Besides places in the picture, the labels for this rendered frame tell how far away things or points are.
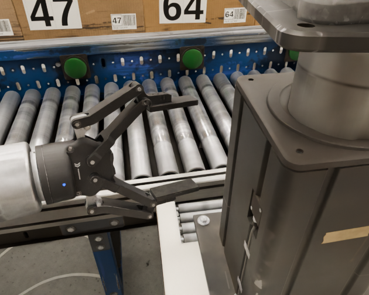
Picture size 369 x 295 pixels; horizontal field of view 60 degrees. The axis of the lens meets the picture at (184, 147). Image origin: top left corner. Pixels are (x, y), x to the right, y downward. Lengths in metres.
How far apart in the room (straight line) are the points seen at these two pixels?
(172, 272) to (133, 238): 0.99
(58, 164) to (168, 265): 0.29
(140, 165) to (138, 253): 0.80
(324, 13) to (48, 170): 0.32
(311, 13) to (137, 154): 0.63
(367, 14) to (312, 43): 0.05
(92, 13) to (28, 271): 1.08
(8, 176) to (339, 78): 0.34
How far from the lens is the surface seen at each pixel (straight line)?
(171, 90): 1.07
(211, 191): 0.76
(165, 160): 0.78
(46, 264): 1.59
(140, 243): 1.55
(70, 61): 1.12
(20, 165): 0.40
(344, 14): 0.24
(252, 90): 0.39
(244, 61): 1.26
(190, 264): 0.60
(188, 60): 1.14
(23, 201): 0.40
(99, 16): 1.15
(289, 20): 0.23
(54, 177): 0.40
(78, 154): 0.42
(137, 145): 0.83
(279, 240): 0.37
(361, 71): 0.31
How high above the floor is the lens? 1.26
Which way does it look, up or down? 38 degrees down
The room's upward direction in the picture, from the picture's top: straight up
